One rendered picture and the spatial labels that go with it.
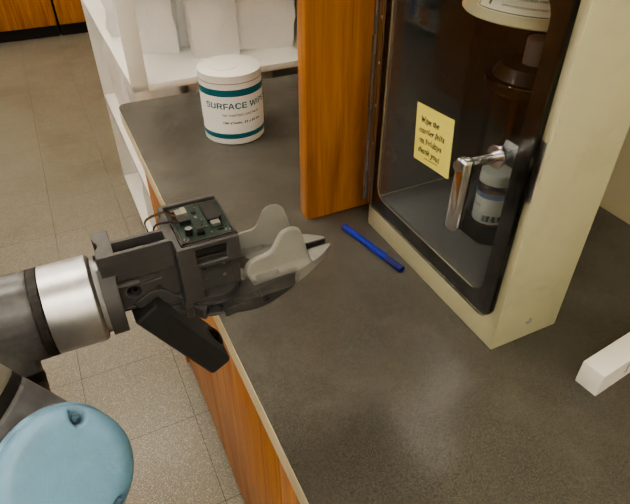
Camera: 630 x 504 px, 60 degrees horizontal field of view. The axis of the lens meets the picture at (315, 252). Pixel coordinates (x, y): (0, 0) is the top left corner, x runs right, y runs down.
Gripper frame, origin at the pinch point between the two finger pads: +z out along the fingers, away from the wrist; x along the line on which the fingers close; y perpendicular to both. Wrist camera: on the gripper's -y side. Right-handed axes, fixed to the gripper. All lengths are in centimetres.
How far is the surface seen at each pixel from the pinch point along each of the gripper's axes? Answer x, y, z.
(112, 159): 254, -115, -2
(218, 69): 67, -5, 11
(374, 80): 25.7, 5.1, 21.6
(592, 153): -5.3, 6.9, 29.3
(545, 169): -5.3, 6.5, 23.0
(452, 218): -0.5, -0.5, 16.6
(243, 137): 63, -19, 14
